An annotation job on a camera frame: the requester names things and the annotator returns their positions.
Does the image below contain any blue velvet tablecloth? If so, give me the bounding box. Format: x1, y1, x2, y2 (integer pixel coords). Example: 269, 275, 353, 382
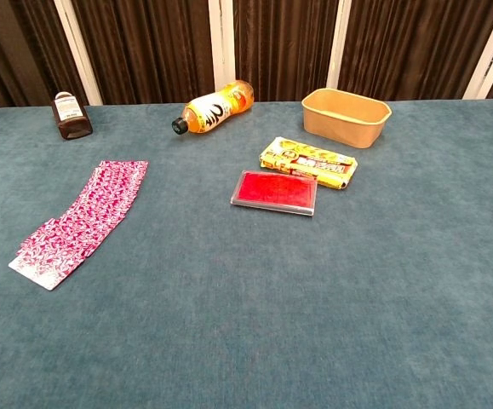
0, 97, 493, 409

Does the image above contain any yellow snack package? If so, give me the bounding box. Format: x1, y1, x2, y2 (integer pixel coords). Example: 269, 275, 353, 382
258, 136, 358, 191

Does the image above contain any dark brown curtain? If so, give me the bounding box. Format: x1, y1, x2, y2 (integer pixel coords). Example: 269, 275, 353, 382
0, 0, 493, 110

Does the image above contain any brown medicine bottle white label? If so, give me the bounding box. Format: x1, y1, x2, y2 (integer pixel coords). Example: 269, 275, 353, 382
50, 91, 94, 141

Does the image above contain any pink patterned card spread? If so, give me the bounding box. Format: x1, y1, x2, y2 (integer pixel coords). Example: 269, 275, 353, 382
18, 159, 150, 262

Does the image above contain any white vertical post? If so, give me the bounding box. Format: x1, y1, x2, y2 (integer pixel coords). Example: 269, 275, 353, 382
325, 0, 353, 90
208, 0, 236, 103
53, 0, 104, 107
462, 0, 493, 101

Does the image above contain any orange drink plastic bottle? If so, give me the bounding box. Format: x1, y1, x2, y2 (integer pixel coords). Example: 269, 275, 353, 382
171, 79, 255, 136

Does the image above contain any red ink pad case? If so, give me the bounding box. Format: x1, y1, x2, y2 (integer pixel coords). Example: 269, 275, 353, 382
230, 170, 318, 217

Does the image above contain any kraft paper rectangular bowl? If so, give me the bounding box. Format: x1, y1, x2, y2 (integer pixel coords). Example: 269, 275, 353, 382
301, 88, 393, 149

